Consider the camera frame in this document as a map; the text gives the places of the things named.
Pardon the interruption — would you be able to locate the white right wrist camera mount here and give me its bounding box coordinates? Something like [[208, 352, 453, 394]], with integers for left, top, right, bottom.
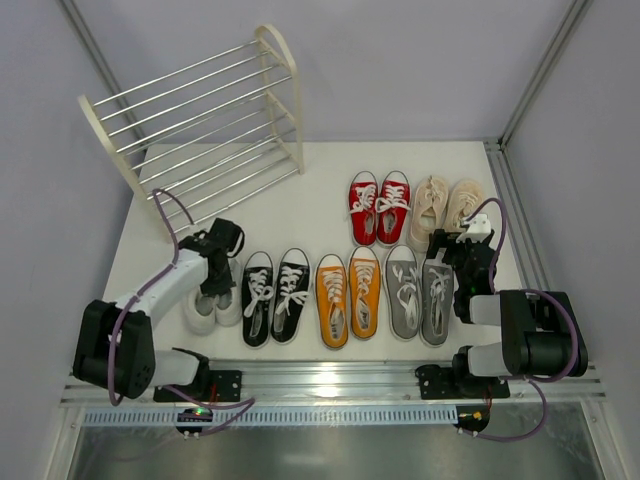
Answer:
[[456, 213, 493, 243]]

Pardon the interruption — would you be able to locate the red left canvas sneaker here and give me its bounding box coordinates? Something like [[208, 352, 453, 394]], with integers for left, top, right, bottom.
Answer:
[[347, 171, 378, 246]]

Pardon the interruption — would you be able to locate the beige left lace sneaker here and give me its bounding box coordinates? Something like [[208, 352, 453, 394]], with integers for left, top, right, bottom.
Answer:
[[407, 175, 449, 253]]

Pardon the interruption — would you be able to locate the left controller board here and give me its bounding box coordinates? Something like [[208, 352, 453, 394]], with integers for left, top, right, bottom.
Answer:
[[176, 407, 213, 440]]

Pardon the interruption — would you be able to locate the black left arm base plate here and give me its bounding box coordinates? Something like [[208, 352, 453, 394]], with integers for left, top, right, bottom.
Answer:
[[172, 370, 242, 403]]

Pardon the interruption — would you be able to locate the aluminium right side rail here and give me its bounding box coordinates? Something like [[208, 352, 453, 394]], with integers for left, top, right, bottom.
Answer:
[[484, 140, 549, 290]]

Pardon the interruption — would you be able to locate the grey slotted cable duct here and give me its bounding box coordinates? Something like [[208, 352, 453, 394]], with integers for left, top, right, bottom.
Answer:
[[81, 404, 457, 428]]

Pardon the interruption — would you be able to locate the black canvas sneaker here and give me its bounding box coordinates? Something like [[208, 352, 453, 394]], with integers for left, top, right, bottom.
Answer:
[[271, 248, 311, 344], [241, 251, 274, 348]]

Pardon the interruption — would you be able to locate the beige lace sneaker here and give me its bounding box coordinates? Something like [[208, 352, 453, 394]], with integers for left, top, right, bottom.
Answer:
[[443, 179, 485, 232], [407, 175, 449, 253]]

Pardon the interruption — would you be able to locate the aluminium front rail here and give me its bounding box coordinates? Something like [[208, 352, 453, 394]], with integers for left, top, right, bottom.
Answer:
[[59, 361, 606, 407]]

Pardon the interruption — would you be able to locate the grey canvas sneaker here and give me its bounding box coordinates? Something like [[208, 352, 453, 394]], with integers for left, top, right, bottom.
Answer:
[[420, 259, 454, 347], [384, 245, 422, 341]]

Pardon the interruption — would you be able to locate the red canvas sneaker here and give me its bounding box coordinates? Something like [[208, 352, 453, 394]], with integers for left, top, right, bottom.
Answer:
[[375, 170, 411, 247], [347, 171, 378, 246]]

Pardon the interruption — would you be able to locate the aluminium left corner post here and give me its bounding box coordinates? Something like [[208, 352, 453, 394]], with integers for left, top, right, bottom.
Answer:
[[57, 0, 150, 153]]

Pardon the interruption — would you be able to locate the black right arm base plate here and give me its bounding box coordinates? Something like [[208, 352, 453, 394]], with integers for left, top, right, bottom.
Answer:
[[414, 365, 510, 400]]

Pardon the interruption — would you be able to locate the aluminium right corner post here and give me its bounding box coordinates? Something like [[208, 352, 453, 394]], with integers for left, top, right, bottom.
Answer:
[[498, 0, 593, 151]]

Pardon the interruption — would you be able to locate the cream metal shoe shelf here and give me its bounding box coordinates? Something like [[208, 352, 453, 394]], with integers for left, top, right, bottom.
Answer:
[[78, 24, 306, 234]]

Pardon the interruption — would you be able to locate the grey right canvas sneaker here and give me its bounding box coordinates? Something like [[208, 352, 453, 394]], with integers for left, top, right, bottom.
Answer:
[[420, 259, 454, 347]]

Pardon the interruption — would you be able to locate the grey left canvas sneaker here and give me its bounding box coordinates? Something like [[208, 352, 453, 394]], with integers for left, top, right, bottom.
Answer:
[[384, 245, 422, 341]]

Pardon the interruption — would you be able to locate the aluminium rail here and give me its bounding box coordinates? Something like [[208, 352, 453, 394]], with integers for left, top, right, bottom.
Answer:
[[59, 361, 606, 407], [484, 140, 549, 290]]

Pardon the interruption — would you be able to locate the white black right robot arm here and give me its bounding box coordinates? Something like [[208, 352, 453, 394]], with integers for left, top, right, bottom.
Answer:
[[423, 229, 588, 398]]

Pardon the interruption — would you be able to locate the right controller board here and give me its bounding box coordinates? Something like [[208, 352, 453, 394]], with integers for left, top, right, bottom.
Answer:
[[454, 404, 491, 433]]

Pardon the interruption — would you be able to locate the controller board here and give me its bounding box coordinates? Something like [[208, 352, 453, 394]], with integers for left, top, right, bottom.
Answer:
[[454, 404, 491, 433], [176, 407, 213, 440]]

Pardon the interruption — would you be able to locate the orange right canvas sneaker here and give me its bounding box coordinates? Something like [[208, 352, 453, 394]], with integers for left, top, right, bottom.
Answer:
[[348, 246, 381, 340]]

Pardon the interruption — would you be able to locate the beige right lace sneaker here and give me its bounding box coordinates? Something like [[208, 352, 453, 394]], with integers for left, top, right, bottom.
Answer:
[[443, 179, 485, 232]]

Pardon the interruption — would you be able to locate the white sneaker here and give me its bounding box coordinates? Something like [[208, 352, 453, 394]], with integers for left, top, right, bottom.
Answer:
[[215, 258, 243, 327], [181, 287, 216, 336]]

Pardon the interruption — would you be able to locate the orange left canvas sneaker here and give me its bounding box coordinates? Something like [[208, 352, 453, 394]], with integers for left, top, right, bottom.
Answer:
[[315, 254, 348, 350]]

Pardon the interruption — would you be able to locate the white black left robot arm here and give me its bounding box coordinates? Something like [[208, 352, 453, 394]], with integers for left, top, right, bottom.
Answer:
[[72, 218, 244, 404]]

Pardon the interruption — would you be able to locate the orange canvas sneaker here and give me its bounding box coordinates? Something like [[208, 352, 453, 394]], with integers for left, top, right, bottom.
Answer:
[[315, 254, 348, 350], [348, 246, 381, 340]]

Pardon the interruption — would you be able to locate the red right canvas sneaker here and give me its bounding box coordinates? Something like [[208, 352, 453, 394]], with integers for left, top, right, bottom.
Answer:
[[375, 170, 411, 247]]

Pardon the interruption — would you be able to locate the aluminium corner post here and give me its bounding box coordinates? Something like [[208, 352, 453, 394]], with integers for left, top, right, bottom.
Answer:
[[57, 0, 150, 153], [498, 0, 593, 151]]

